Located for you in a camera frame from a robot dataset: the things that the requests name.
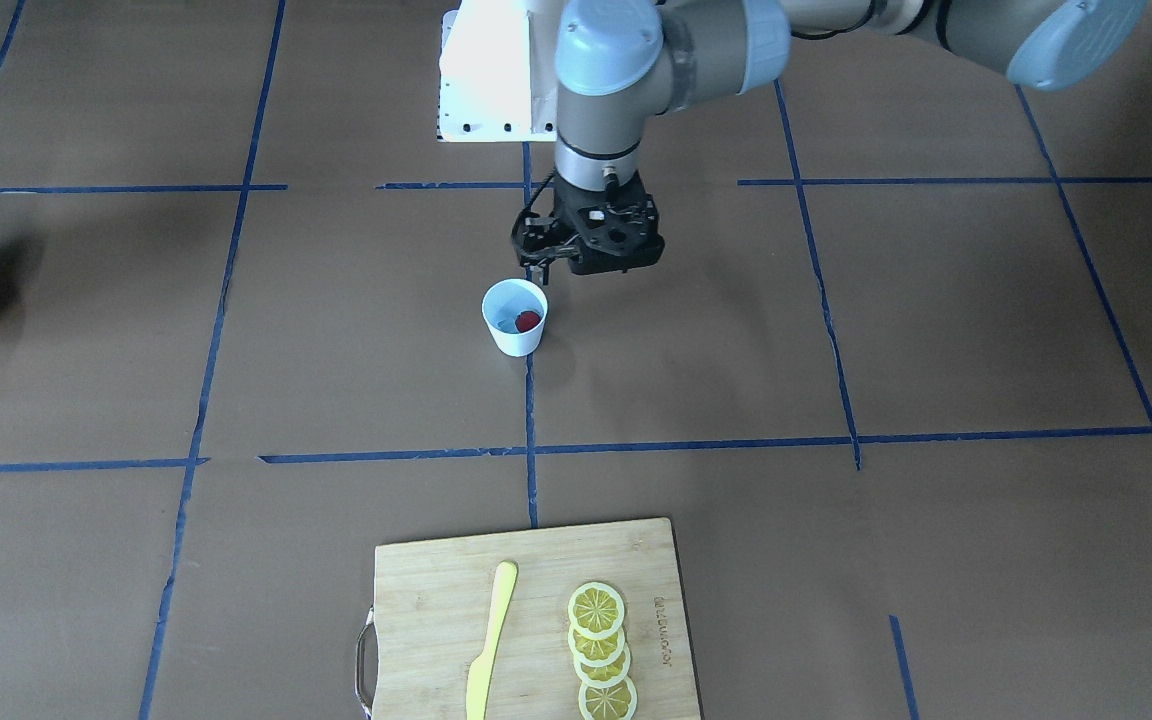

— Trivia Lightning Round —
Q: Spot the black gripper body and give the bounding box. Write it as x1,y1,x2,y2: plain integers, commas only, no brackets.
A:
511,172,666,275

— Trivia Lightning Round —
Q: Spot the red strawberry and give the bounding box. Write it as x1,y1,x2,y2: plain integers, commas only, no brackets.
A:
518,310,544,334

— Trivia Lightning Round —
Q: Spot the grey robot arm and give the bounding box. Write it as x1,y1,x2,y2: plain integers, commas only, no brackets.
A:
511,1,1146,283

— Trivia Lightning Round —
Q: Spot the light blue plastic cup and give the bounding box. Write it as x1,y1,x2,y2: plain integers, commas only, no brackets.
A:
482,278,550,357

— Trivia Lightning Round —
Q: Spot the wooden cutting board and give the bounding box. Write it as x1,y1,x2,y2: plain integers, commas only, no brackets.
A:
355,518,703,719

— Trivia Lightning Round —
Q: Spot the lemon slice one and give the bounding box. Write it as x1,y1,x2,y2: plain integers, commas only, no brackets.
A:
567,582,626,641

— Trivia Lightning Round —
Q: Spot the lemon slice two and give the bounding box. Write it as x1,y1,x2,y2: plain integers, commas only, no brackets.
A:
567,628,627,667

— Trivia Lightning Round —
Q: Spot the yellow plastic knife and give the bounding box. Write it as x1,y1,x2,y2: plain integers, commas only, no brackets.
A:
463,560,518,719

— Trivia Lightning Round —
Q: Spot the lemon slice three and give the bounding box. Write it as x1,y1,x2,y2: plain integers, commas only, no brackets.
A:
573,650,632,689

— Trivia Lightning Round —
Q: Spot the lemon slice four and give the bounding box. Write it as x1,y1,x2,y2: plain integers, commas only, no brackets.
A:
577,679,639,720

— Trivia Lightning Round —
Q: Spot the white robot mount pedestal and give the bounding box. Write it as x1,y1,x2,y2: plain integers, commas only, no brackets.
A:
435,1,564,143

